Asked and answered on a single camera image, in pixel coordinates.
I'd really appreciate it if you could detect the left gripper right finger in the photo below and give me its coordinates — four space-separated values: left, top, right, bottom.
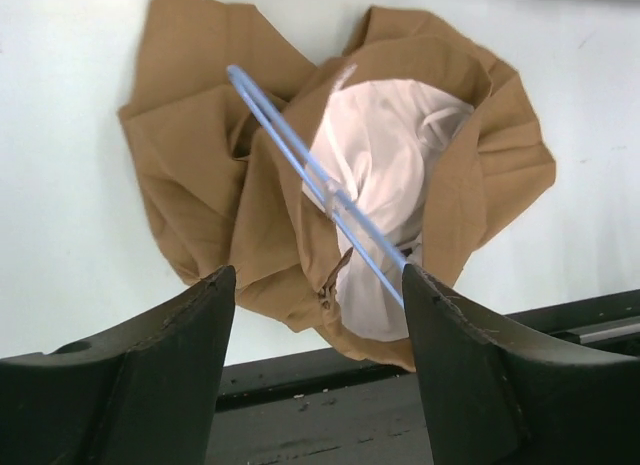
402 264 639 464

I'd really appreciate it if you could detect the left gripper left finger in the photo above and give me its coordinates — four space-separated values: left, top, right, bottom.
1 266 236 464

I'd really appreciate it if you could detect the blue wire hanger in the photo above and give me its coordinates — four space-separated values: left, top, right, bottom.
227 65 407 306

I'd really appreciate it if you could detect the tan cloth garment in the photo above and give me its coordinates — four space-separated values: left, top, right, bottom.
119 0 556 370

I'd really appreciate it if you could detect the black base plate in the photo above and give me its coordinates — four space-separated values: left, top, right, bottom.
199 294 640 465

